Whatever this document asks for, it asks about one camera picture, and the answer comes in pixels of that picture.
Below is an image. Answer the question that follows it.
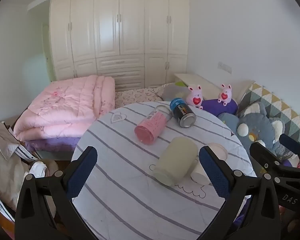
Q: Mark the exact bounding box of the purple pillow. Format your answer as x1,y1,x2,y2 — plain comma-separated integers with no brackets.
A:
201,98,238,117

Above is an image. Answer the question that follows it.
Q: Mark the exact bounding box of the beige garment pile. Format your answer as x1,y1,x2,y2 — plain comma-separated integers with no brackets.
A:
0,121,59,220

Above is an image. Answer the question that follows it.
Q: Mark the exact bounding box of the heart print bed sheet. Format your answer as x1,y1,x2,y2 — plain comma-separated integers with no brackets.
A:
114,83,174,108

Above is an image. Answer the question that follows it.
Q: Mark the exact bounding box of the white round lid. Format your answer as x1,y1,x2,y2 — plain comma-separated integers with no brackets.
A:
206,143,228,161

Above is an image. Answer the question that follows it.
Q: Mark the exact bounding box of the blue and black can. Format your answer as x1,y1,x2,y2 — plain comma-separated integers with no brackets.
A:
170,98,197,128

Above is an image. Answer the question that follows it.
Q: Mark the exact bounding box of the small white paper cup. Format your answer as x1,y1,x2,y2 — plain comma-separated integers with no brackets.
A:
190,158,211,186

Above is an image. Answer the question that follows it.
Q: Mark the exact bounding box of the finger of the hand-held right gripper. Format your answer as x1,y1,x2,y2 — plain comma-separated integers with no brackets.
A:
249,142,290,178
279,133,300,173

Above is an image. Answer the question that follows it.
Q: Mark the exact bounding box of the white wall socket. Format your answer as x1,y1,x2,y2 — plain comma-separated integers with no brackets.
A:
217,62,233,74

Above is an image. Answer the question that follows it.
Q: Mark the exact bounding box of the purple folded blanket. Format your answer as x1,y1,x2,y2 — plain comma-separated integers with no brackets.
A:
24,137,82,153

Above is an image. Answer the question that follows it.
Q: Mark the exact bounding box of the grey blue plush cushion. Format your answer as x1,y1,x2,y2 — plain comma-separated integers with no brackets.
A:
217,102,294,160

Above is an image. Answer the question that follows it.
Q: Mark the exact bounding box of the striped cloth round table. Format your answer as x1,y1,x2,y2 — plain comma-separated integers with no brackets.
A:
71,101,258,240

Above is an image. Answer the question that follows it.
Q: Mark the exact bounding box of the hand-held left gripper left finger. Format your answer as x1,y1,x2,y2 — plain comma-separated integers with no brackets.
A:
14,146,98,240

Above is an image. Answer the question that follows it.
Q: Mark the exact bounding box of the pink plush rabbit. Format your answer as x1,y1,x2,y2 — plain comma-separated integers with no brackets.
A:
187,85,204,110
217,84,233,106

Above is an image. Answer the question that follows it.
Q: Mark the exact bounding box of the clear cup with pink sleeve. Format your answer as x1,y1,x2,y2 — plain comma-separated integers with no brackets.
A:
134,105,173,146

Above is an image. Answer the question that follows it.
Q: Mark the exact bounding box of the cream wardrobe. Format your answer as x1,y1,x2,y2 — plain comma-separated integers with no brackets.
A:
49,0,190,90

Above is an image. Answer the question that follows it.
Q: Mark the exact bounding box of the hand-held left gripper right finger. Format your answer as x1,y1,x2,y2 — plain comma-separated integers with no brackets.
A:
199,145,282,240

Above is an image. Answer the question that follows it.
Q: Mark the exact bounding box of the cream frosted cup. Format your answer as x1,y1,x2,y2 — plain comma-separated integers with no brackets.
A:
153,137,199,187

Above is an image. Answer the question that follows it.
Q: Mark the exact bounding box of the triangle pattern cushion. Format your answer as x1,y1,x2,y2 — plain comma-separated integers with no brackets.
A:
237,82,300,145

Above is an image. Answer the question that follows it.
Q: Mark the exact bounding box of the folded pink quilt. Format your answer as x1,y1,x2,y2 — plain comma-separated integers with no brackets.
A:
14,75,116,142

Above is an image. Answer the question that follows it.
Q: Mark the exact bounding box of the grey pillow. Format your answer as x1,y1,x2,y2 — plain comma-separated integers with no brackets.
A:
157,83,190,102

